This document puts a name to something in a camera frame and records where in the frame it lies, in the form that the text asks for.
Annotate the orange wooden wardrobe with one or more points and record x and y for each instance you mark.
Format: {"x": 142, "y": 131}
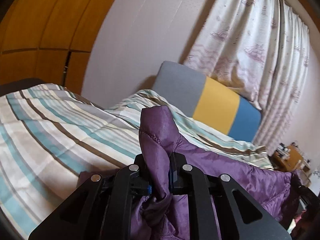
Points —
{"x": 50, "y": 40}

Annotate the purple quilted puffer jacket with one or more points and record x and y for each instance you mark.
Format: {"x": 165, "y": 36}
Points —
{"x": 248, "y": 202}

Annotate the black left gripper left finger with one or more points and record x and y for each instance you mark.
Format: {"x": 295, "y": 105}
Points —
{"x": 117, "y": 196}

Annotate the wooden bedside desk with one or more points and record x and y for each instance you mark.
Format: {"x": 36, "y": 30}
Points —
{"x": 289, "y": 158}

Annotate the striped bed duvet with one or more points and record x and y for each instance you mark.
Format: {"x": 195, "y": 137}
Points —
{"x": 50, "y": 135}

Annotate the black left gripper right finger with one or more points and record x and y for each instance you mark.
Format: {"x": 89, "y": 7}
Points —
{"x": 186, "y": 179}

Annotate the grey yellow blue headboard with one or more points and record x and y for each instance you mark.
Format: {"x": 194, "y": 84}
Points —
{"x": 207, "y": 101}

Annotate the white patterned curtain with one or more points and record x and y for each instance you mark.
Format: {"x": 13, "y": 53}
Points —
{"x": 259, "y": 49}

